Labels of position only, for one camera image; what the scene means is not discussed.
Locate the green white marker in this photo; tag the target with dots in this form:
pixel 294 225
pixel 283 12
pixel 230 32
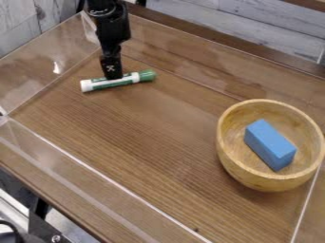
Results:
pixel 129 78

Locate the brown wooden bowl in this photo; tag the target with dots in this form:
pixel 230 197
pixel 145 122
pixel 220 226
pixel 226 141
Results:
pixel 242 163

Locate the clear acrylic tray wall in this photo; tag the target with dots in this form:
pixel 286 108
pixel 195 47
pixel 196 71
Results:
pixel 121 159

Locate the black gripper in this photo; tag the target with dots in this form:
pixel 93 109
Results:
pixel 109 14

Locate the clear acrylic corner brace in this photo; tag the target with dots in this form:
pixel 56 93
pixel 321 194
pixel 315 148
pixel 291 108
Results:
pixel 88 28

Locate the blue foam block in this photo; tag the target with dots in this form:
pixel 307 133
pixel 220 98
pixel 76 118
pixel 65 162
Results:
pixel 268 144

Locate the black metal table bracket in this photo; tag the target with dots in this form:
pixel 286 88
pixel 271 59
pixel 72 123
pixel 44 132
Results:
pixel 38 227

